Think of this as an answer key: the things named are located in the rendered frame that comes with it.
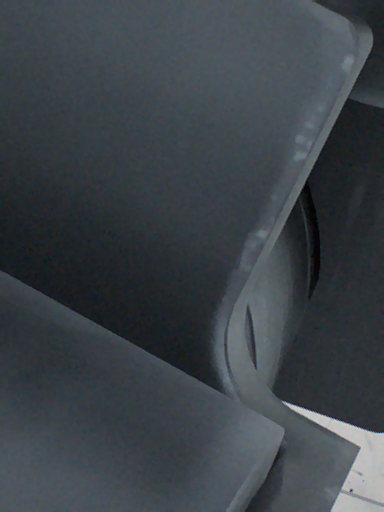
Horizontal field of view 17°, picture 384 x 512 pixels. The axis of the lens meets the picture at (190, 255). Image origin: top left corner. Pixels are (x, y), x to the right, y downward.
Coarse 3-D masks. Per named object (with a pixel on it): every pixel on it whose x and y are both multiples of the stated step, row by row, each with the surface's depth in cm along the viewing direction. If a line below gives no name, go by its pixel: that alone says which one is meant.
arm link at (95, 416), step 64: (0, 320) 7; (64, 320) 8; (0, 384) 7; (64, 384) 7; (128, 384) 7; (192, 384) 8; (0, 448) 6; (64, 448) 7; (128, 448) 7; (192, 448) 7; (256, 448) 7
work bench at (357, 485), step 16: (320, 416) 41; (336, 432) 41; (352, 432) 41; (368, 432) 40; (368, 448) 40; (368, 464) 40; (352, 480) 40; (368, 480) 40; (352, 496) 40; (368, 496) 40
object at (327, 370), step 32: (352, 288) 23; (320, 320) 24; (352, 320) 23; (288, 352) 24; (320, 352) 24; (352, 352) 24; (288, 384) 24; (320, 384) 24; (352, 384) 24; (352, 416) 24
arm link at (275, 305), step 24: (288, 216) 16; (288, 240) 16; (288, 264) 16; (264, 288) 14; (288, 288) 16; (264, 312) 14; (288, 312) 16; (264, 336) 14; (288, 336) 16; (264, 360) 14
